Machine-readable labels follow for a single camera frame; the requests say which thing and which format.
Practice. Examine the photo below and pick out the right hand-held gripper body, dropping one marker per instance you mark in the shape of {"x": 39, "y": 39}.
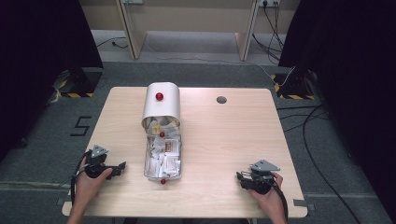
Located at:
{"x": 261, "y": 180}

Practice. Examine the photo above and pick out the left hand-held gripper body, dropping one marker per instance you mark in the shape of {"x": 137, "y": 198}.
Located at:
{"x": 95, "y": 165}

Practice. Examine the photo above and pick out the person's left hand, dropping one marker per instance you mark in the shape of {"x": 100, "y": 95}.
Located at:
{"x": 88, "y": 186}

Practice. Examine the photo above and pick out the person's right hand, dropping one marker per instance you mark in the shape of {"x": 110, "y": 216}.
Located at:
{"x": 269, "y": 202}

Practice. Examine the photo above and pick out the clear plastic tray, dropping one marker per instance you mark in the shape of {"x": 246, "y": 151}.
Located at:
{"x": 162, "y": 174}

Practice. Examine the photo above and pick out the white open storage box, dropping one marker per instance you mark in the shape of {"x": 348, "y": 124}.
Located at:
{"x": 162, "y": 149}

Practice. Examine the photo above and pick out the white oval bin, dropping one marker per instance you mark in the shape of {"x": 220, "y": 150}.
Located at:
{"x": 161, "y": 104}

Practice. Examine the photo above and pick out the stand base with hazard tape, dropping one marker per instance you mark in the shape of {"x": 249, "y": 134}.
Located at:
{"x": 79, "y": 84}
{"x": 294, "y": 88}

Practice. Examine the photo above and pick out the black curtain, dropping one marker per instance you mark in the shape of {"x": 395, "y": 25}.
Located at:
{"x": 37, "y": 62}
{"x": 348, "y": 77}

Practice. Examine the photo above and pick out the light wooden desk frame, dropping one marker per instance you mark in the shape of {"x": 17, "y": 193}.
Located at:
{"x": 137, "y": 34}

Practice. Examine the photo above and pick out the white wall power socket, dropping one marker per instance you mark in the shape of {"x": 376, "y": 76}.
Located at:
{"x": 269, "y": 2}

